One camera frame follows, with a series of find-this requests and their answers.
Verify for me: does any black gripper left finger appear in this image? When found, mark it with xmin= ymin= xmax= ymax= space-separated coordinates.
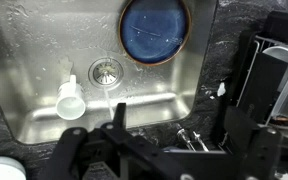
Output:
xmin=40 ymin=102 xmax=198 ymax=180

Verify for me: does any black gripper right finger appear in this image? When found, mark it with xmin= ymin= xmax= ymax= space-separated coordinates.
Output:
xmin=223 ymin=106 xmax=284 ymax=180

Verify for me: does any small white mug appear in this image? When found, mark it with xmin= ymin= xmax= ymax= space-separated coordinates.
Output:
xmin=55 ymin=74 xmax=87 ymax=121

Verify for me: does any black dish rack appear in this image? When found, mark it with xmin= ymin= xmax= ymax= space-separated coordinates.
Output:
xmin=222 ymin=9 xmax=288 ymax=134

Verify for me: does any small chrome side tap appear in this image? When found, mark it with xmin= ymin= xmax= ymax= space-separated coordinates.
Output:
xmin=192 ymin=130 xmax=210 ymax=153

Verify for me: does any small white scrap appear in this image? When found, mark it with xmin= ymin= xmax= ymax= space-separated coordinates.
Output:
xmin=216 ymin=82 xmax=227 ymax=98

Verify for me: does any white bowl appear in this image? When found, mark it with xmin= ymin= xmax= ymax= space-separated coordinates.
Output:
xmin=0 ymin=156 xmax=27 ymax=180

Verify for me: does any round metal sink drain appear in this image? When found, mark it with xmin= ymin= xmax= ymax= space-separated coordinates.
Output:
xmin=87 ymin=57 xmax=124 ymax=90

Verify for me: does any stainless steel sink basin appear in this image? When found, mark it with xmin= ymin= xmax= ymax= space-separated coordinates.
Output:
xmin=0 ymin=0 xmax=218 ymax=145

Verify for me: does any blue plate without rim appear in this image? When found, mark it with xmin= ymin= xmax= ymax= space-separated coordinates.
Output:
xmin=118 ymin=0 xmax=192 ymax=67

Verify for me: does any chrome faucet lever handle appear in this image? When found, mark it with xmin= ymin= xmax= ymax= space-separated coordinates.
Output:
xmin=176 ymin=123 xmax=194 ymax=151

